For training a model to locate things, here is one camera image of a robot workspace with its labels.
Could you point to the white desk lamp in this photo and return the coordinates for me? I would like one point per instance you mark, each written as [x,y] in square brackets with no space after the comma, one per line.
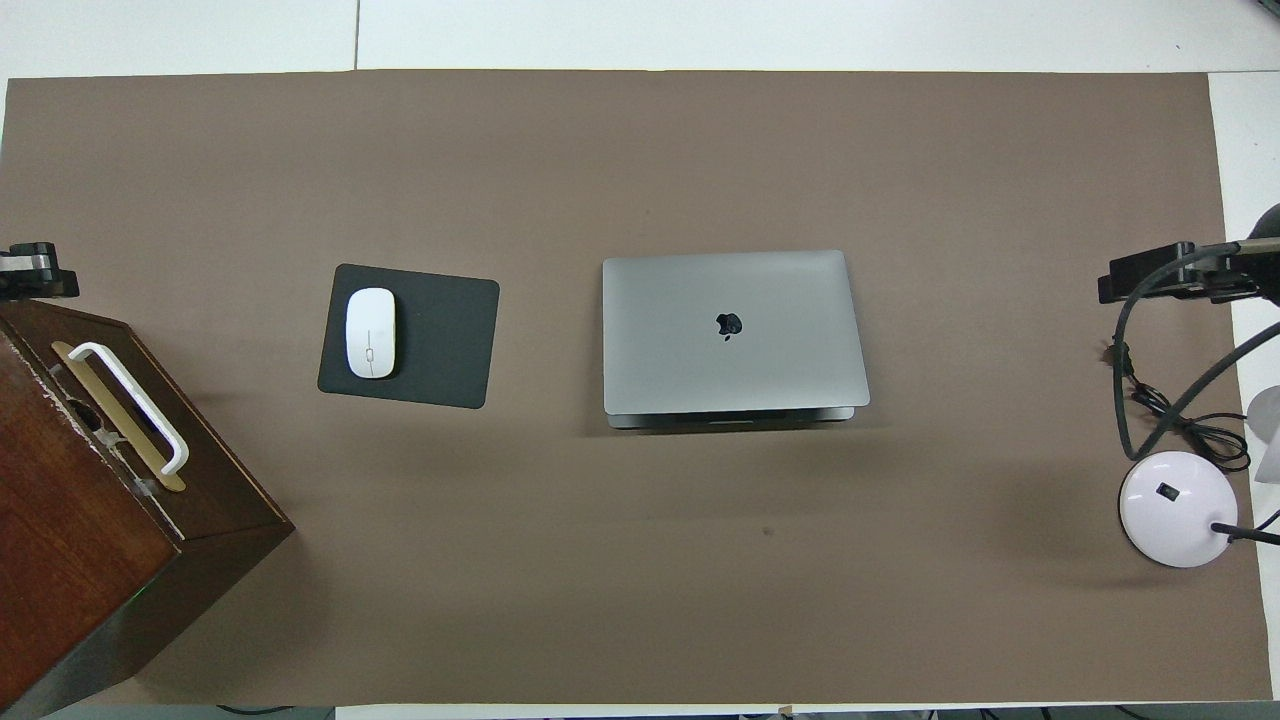
[1175,510]

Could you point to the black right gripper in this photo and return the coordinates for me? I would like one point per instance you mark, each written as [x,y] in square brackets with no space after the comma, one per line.
[1262,270]

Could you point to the black mouse pad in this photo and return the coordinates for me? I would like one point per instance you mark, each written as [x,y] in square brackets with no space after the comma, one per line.
[440,340]

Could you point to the silver laptop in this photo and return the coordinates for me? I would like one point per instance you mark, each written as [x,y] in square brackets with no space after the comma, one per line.
[730,330]

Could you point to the brown table mat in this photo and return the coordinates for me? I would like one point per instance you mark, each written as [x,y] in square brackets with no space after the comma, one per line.
[640,150]

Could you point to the dark wooden box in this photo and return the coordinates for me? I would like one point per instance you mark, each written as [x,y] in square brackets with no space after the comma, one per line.
[70,540]

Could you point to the white computer mouse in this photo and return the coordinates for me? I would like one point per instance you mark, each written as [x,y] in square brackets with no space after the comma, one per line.
[371,332]

